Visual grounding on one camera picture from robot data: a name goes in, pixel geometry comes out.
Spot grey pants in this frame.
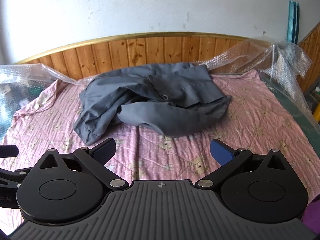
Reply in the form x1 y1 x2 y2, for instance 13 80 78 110
73 62 232 146

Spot clear bubble wrap sheet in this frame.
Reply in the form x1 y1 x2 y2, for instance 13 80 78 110
0 36 320 140

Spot pink printed blanket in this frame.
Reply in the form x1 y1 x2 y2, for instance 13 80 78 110
5 69 313 205

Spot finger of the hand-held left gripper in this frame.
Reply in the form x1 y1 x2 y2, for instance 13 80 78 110
0 169 32 188
0 145 19 158

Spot purple cloth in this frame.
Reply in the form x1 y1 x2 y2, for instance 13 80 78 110
303 202 320 233

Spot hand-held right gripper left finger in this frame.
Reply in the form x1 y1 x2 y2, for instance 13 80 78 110
32 138 126 190

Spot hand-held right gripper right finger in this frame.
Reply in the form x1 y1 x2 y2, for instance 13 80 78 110
195 139 288 190

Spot yellow object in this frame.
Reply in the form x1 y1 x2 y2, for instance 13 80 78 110
313 102 320 126

